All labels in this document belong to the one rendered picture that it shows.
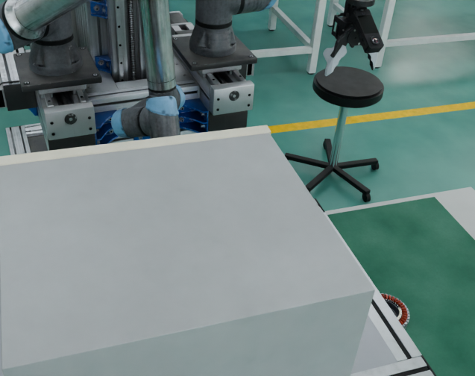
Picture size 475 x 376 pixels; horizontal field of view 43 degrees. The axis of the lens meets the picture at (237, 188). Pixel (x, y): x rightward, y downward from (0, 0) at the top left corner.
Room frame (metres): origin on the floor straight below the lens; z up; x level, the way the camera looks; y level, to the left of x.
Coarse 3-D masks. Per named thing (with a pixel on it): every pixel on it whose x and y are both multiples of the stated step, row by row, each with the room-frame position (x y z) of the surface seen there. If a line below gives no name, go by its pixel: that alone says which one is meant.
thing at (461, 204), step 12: (444, 192) 1.51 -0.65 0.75; (456, 192) 1.52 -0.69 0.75; (468, 192) 1.52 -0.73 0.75; (372, 204) 1.43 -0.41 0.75; (384, 204) 1.43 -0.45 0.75; (444, 204) 1.45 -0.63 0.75; (456, 204) 1.46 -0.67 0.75; (468, 204) 1.46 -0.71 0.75; (456, 216) 1.40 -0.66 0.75; (468, 216) 1.40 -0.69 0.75; (468, 228) 1.35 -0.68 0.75
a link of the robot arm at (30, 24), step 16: (16, 0) 1.45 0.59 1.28; (32, 0) 1.39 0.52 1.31; (48, 0) 1.36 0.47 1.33; (64, 0) 1.34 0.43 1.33; (80, 0) 1.34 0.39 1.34; (96, 0) 1.32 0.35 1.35; (0, 16) 1.43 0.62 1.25; (16, 16) 1.42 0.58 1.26; (32, 16) 1.39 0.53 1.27; (48, 16) 1.38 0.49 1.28; (0, 32) 1.41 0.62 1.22; (16, 32) 1.41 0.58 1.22; (32, 32) 1.43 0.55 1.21; (0, 48) 1.42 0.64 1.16; (16, 48) 1.45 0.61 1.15
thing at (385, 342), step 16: (384, 304) 0.68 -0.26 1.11; (0, 320) 0.59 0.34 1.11; (368, 320) 0.64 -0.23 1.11; (384, 320) 0.65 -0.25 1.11; (0, 336) 0.56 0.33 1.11; (368, 336) 0.61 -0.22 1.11; (384, 336) 0.61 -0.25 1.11; (400, 336) 0.62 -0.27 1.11; (0, 352) 0.53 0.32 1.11; (368, 352) 0.58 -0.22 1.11; (384, 352) 0.58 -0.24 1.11; (400, 352) 0.59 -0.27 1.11; (416, 352) 0.59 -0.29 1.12; (0, 368) 0.51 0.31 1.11; (368, 368) 0.55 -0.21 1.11; (384, 368) 0.56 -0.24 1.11; (400, 368) 0.56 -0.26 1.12; (416, 368) 0.56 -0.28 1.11
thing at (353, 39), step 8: (352, 0) 1.45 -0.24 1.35; (352, 8) 1.47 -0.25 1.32; (360, 8) 1.46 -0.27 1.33; (336, 16) 1.49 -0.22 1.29; (344, 16) 1.49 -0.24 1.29; (344, 24) 1.46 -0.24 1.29; (352, 24) 1.45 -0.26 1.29; (336, 32) 1.48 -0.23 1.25; (344, 32) 1.46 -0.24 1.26; (352, 32) 1.43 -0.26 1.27; (352, 40) 1.44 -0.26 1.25
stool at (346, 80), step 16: (320, 80) 2.62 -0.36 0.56; (336, 80) 2.63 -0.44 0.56; (352, 80) 2.64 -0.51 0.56; (368, 80) 2.66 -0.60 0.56; (320, 96) 2.54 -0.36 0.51; (336, 96) 2.48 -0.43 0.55; (352, 96) 2.48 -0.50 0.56; (368, 96) 2.50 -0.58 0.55; (336, 128) 2.62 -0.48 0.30; (336, 144) 2.61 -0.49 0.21; (288, 160) 2.69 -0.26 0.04; (304, 160) 2.66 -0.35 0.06; (320, 160) 2.66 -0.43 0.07; (336, 160) 2.61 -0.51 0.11; (368, 160) 2.70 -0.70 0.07; (320, 176) 2.52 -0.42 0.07; (368, 192) 2.43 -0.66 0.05
